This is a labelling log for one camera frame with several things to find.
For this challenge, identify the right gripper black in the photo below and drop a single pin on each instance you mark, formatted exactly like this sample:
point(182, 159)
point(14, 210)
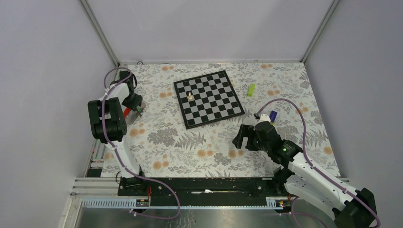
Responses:
point(245, 131)

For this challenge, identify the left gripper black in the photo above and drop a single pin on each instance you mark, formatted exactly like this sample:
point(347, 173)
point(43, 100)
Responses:
point(137, 101)

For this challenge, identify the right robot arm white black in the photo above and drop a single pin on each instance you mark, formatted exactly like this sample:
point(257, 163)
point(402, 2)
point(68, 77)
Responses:
point(347, 206)

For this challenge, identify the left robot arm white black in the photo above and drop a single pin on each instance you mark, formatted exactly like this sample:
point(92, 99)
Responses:
point(109, 116)

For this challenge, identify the purple and green block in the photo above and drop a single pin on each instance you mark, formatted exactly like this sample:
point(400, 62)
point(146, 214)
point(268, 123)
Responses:
point(273, 114)

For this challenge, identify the lime green block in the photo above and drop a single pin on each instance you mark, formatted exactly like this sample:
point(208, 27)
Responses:
point(251, 90)

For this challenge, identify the floral table mat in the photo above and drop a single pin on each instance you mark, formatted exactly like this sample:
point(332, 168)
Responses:
point(165, 148)

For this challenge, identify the black grey chessboard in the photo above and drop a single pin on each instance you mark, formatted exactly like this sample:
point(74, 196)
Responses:
point(214, 99)

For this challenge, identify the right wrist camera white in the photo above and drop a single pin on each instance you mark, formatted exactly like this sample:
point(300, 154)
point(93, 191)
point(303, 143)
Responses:
point(262, 118)

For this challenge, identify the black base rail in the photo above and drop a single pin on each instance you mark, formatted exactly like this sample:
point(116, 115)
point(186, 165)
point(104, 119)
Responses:
point(202, 192)

